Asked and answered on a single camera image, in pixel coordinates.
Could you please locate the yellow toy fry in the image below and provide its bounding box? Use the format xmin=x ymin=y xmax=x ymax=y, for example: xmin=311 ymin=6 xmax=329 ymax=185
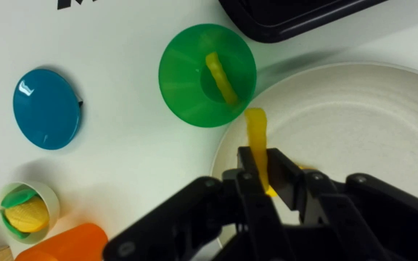
xmin=244 ymin=106 xmax=279 ymax=199
xmin=203 ymin=51 xmax=241 ymax=108

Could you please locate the green plastic cup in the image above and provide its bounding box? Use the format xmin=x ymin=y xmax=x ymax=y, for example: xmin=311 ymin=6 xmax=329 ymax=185
xmin=157 ymin=22 xmax=258 ymax=129

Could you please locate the black plastic tray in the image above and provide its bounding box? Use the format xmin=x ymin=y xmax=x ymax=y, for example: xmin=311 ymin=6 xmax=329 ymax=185
xmin=218 ymin=0 xmax=389 ymax=45

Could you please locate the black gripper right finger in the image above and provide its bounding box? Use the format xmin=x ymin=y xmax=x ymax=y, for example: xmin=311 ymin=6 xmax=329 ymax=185
xmin=266 ymin=147 xmax=418 ymax=261

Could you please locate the green toy slice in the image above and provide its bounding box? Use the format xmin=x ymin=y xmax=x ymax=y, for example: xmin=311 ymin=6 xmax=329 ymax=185
xmin=0 ymin=187 xmax=39 ymax=238

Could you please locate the orange plastic cup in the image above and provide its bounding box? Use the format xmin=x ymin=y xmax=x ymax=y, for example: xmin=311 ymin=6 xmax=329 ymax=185
xmin=13 ymin=222 xmax=110 ymax=261

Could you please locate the round teal lid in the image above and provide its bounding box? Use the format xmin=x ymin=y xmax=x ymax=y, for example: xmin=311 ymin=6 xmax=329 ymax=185
xmin=12 ymin=67 xmax=83 ymax=151

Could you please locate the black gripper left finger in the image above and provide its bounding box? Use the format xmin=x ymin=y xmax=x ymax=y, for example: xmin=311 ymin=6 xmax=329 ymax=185
xmin=103 ymin=145 xmax=287 ymax=261

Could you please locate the yellow toy slice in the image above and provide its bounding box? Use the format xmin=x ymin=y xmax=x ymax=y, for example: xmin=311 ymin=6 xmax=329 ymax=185
xmin=3 ymin=196 xmax=51 ymax=235

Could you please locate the beige plate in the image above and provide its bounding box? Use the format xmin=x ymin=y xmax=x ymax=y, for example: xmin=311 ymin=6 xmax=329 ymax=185
xmin=209 ymin=61 xmax=418 ymax=229

